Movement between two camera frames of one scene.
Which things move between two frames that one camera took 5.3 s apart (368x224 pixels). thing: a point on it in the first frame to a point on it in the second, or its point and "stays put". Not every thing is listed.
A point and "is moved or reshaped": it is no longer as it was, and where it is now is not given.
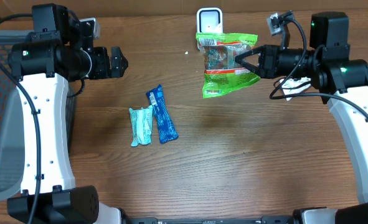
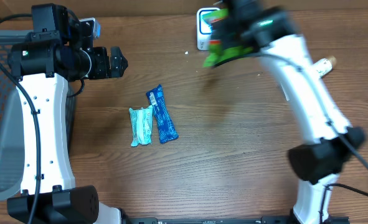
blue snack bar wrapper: x=167 y=130 stays put
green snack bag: x=221 y=72 is moved or reshaped
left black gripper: x=104 y=70 stays put
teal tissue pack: x=142 y=121 stays put
